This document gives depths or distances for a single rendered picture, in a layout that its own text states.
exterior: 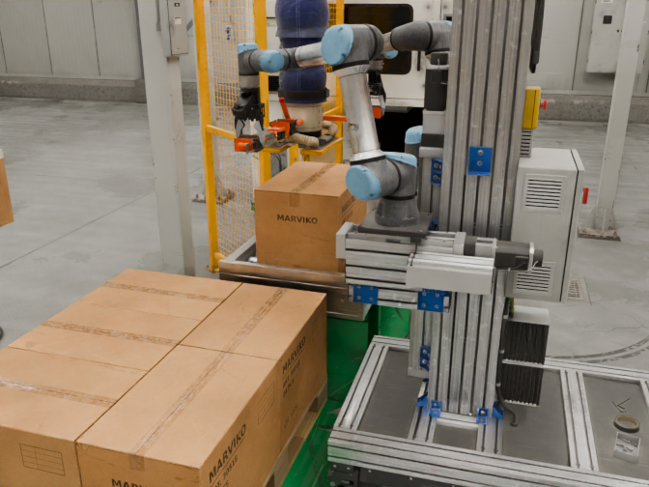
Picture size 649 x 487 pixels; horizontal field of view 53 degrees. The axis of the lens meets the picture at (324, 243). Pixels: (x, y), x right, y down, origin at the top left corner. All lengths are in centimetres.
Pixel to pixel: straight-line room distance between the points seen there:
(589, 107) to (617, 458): 916
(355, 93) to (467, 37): 42
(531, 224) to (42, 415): 167
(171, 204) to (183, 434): 214
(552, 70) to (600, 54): 75
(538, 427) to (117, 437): 154
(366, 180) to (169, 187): 209
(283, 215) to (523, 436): 135
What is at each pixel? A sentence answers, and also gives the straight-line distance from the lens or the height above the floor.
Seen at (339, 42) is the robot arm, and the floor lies 162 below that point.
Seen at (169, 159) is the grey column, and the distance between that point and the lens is 385.
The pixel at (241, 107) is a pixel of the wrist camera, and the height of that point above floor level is 138.
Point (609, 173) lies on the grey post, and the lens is 552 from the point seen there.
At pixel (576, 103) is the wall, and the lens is 1138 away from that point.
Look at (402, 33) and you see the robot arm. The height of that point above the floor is 162.
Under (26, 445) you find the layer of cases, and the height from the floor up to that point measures 49.
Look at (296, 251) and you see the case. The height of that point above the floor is 67.
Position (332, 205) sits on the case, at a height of 91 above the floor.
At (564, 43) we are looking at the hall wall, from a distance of 1142.
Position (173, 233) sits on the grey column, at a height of 45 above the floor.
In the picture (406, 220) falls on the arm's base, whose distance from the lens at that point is 213.
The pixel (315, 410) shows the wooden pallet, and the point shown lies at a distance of 296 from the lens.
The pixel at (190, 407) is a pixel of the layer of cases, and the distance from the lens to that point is 212.
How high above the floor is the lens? 171
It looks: 20 degrees down
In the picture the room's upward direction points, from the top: straight up
